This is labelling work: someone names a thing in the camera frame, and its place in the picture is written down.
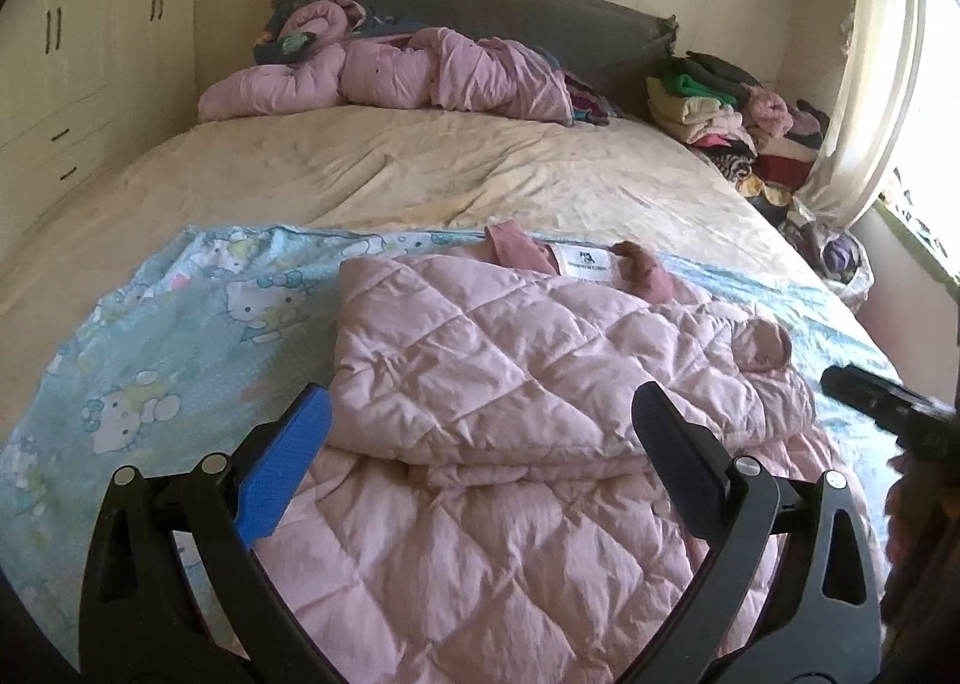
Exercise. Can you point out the bag of clothes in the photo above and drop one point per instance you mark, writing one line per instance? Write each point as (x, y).
(840, 256)

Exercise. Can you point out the pink quilted jacket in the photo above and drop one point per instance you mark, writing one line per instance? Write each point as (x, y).
(487, 354)

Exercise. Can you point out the blue cartoon printed blanket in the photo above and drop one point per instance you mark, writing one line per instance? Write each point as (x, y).
(187, 324)

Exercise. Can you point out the cream curtain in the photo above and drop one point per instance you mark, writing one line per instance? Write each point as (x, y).
(870, 91)

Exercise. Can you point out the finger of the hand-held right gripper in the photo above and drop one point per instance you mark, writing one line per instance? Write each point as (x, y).
(862, 395)

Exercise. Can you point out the crumpled pink quilted garment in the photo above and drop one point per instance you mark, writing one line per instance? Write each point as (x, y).
(465, 69)

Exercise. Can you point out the person's right forearm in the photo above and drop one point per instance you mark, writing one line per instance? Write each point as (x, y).
(926, 541)

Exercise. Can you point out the dark printed pillow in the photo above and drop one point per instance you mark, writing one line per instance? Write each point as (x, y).
(268, 50)

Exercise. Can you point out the pile of folded clothes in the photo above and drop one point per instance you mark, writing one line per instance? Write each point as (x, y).
(697, 106)

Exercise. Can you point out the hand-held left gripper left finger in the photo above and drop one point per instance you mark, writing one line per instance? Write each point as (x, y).
(292, 444)

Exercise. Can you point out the bed with beige sheet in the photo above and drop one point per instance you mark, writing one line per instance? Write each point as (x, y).
(450, 166)

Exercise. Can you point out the striped dark cloth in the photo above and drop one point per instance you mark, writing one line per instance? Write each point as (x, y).
(589, 103)

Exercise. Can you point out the grey padded headboard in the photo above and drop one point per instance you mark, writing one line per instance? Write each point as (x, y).
(525, 9)

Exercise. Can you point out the cream wardrobe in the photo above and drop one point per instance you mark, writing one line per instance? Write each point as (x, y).
(90, 54)

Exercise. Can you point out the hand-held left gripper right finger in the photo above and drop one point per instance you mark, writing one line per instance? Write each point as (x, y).
(671, 451)

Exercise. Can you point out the window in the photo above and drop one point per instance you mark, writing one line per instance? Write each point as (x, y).
(937, 91)

